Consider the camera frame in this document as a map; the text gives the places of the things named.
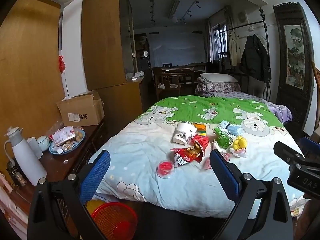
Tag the red hanging ornament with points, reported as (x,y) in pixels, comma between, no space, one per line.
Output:
(61,65)

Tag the red snack packet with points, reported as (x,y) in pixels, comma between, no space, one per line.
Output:
(183,158)

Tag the pale ceramic lidded cup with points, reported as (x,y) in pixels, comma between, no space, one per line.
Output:
(43,143)

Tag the yellow mesh ball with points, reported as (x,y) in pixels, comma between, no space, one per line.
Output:
(240,142)

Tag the ceiling track light rail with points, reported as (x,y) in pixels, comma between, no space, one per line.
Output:
(152,2)
(196,3)

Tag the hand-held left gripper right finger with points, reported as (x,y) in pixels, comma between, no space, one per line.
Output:
(223,172)

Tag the ceiling tube lamp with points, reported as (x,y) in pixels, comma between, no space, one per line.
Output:
(174,7)

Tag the red jelly cup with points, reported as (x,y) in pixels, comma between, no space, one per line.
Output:
(165,168)

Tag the white thermos jug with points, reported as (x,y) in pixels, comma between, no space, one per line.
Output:
(25,160)

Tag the red clear plastic wrapper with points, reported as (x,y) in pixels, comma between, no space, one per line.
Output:
(207,164)

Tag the small white box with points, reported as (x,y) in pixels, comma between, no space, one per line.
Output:
(33,146)

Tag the black metal coat rack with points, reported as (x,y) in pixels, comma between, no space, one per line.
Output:
(265,30)

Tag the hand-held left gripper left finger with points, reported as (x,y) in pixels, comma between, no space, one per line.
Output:
(96,172)

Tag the wooden table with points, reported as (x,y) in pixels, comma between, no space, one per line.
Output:
(175,71)

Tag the pink snack packet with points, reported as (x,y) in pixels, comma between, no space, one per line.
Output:
(63,135)

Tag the red mesh basket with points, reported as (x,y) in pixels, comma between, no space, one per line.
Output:
(115,222)

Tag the cardboard box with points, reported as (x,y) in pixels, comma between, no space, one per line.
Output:
(82,112)

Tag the dark framed painting panel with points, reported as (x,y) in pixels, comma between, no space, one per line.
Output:
(296,55)

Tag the yellow plastic container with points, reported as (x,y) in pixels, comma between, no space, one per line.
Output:
(93,205)

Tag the orange green box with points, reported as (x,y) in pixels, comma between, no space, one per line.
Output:
(201,129)

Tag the dark wooden sideboard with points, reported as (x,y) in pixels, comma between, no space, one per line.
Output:
(60,165)

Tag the wooden door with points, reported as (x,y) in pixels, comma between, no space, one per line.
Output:
(30,67)

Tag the black jacket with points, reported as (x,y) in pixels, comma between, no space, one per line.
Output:
(255,57)

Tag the white crumpled cloths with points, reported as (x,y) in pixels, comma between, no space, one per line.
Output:
(136,75)

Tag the white projection screen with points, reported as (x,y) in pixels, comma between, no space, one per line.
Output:
(177,50)

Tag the white tissue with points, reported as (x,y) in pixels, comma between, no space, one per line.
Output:
(238,153)

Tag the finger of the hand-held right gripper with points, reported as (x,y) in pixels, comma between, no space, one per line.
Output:
(285,151)
(309,143)

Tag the green snack packet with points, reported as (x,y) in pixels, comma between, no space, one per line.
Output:
(222,138)

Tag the blue snack plate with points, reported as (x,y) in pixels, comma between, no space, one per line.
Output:
(77,145)

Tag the purple bed sheet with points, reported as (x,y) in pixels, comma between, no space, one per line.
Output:
(281,111)

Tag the white pillow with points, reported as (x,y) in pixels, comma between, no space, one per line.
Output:
(217,78)

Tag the beige coat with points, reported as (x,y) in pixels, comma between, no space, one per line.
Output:
(235,50)

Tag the white paper cup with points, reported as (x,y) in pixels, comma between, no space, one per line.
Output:
(183,132)

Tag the white medicine box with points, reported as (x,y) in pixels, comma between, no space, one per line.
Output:
(223,124)

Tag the window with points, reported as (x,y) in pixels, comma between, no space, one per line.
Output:
(220,40)

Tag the tall wooden wardrobe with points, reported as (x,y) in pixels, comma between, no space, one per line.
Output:
(105,42)

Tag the blue face mask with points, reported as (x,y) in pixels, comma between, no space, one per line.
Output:
(235,130)

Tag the cartoon print quilt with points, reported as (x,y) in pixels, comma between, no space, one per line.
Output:
(150,155)

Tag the red mesh bag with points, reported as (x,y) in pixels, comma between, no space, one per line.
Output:
(200,140)

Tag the dark glass jar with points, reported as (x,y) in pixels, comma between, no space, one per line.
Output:
(15,175)

